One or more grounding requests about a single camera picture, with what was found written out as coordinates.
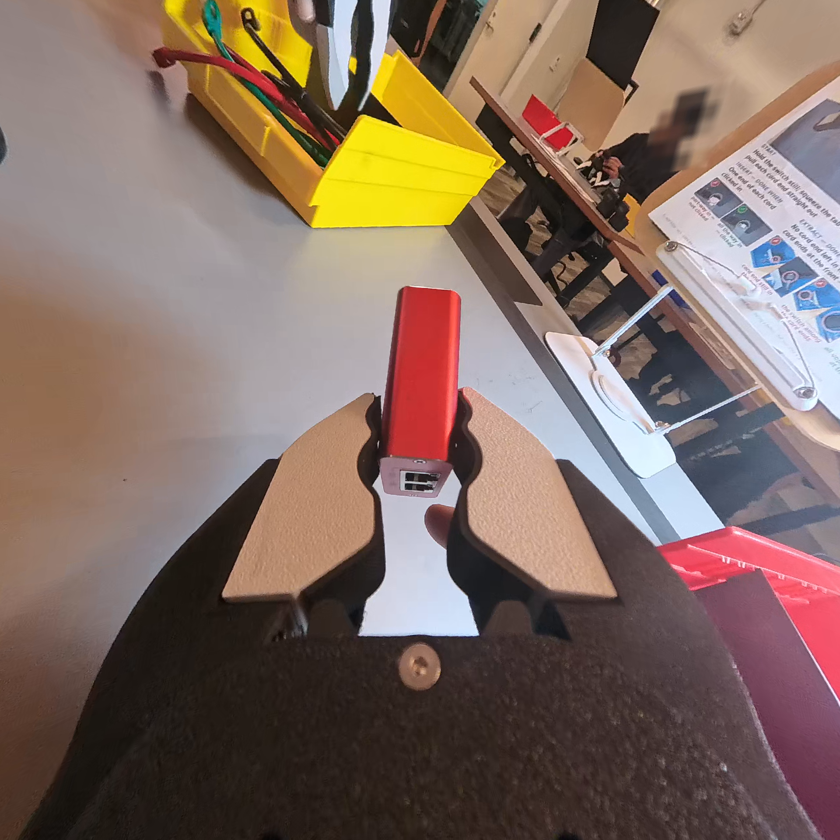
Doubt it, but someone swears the red plastic bin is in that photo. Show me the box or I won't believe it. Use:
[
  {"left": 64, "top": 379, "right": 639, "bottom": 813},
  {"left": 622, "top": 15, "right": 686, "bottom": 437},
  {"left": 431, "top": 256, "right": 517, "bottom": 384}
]
[{"left": 658, "top": 525, "right": 840, "bottom": 840}]

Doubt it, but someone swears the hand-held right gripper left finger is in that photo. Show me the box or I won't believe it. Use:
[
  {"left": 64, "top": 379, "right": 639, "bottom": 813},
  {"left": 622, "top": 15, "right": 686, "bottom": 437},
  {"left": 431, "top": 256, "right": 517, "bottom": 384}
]
[{"left": 222, "top": 392, "right": 387, "bottom": 601}]

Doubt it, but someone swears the yellow plastic bin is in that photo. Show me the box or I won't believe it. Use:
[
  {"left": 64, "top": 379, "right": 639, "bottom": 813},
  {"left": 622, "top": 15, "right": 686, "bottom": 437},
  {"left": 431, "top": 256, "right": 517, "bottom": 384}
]
[{"left": 161, "top": 0, "right": 506, "bottom": 228}]

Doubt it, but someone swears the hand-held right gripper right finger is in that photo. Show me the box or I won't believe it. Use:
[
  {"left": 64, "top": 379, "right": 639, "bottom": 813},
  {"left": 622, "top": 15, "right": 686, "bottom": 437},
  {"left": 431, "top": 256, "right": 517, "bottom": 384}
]
[{"left": 446, "top": 386, "right": 619, "bottom": 601}]

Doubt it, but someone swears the white cabinet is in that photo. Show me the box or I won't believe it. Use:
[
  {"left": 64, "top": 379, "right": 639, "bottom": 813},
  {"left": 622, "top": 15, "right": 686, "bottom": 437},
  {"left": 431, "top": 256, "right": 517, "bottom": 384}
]
[{"left": 446, "top": 0, "right": 572, "bottom": 106}]

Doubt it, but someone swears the green ethernet cable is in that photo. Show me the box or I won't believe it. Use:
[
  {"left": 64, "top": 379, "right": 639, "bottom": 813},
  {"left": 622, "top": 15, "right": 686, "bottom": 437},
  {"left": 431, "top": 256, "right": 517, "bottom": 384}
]
[{"left": 199, "top": 0, "right": 332, "bottom": 166}]

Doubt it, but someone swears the document stand with white base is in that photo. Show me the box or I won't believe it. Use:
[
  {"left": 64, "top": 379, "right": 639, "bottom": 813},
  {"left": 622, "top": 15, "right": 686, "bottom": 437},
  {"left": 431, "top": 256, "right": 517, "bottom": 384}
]
[{"left": 545, "top": 62, "right": 840, "bottom": 480}]

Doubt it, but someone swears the red ethernet splitter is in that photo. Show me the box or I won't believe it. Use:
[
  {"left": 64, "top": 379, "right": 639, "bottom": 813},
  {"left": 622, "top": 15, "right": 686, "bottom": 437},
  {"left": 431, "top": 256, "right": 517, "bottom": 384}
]
[{"left": 379, "top": 285, "right": 462, "bottom": 498}]

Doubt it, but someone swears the printed instruction sheet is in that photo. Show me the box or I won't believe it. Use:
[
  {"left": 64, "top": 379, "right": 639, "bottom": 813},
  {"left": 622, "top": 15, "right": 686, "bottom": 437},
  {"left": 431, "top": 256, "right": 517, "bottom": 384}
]
[{"left": 648, "top": 79, "right": 840, "bottom": 421}]

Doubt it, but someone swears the black ethernet cable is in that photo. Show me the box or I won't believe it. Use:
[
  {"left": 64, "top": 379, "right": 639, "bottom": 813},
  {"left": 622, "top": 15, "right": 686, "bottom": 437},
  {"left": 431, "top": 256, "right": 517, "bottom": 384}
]
[{"left": 238, "top": 5, "right": 347, "bottom": 144}]

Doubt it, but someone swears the brown wooden desk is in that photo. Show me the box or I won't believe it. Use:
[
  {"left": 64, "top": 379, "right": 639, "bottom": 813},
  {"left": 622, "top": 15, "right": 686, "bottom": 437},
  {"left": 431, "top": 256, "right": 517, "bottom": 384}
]
[{"left": 469, "top": 75, "right": 788, "bottom": 434}]

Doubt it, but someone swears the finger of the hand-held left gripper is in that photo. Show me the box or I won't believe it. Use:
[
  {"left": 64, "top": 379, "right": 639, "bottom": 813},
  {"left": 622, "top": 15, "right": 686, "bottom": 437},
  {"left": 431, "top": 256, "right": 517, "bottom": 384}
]
[
  {"left": 356, "top": 0, "right": 396, "bottom": 110},
  {"left": 314, "top": 0, "right": 360, "bottom": 112}
]

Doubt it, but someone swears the small red bin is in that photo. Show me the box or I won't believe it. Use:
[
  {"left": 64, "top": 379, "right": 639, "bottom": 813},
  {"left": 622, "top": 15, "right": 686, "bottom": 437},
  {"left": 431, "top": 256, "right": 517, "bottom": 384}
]
[{"left": 521, "top": 94, "right": 585, "bottom": 151}]

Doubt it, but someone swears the red ethernet cable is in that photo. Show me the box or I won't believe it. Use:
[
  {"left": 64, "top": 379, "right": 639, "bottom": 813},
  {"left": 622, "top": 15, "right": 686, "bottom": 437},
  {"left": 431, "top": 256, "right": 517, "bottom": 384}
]
[{"left": 152, "top": 47, "right": 343, "bottom": 151}]

